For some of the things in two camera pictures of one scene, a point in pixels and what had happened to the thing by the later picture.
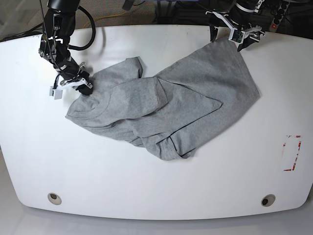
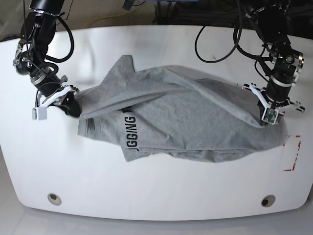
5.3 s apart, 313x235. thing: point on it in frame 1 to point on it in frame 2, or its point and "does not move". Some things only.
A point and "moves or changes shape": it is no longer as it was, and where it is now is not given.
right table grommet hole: (268, 200) does not move
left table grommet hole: (54, 198) does not move
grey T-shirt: (174, 111) moves or changes shape
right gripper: (252, 33) to (265, 102)
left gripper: (80, 81) to (70, 104)
